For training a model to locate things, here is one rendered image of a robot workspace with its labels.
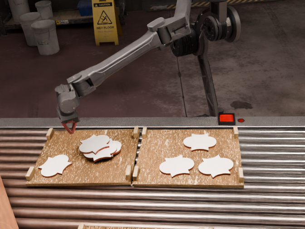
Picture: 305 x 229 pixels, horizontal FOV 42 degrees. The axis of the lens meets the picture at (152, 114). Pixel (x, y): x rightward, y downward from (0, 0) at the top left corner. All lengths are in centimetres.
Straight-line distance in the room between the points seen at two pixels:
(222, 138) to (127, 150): 40
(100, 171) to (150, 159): 21
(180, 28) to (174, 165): 53
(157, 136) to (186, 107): 197
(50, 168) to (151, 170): 41
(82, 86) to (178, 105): 232
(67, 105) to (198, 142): 57
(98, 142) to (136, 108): 208
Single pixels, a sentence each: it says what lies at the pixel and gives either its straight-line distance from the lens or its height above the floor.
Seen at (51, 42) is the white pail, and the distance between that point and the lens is 514.
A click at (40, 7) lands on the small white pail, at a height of 32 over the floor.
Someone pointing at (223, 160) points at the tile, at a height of 95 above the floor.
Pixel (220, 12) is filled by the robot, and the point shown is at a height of 123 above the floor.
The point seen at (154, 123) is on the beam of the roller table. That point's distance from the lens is 184.
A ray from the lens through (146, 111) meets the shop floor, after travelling 367.
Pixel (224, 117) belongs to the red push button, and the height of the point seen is 93.
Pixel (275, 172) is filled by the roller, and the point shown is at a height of 91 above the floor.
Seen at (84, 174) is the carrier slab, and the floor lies 94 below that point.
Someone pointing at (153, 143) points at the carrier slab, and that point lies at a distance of 168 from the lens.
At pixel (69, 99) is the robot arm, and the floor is 127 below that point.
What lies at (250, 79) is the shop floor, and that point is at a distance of 415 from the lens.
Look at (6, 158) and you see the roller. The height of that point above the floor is 92.
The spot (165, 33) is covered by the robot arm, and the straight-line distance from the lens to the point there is 156.
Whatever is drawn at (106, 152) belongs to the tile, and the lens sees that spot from 162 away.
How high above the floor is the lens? 194
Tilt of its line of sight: 33 degrees down
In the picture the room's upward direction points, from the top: 6 degrees counter-clockwise
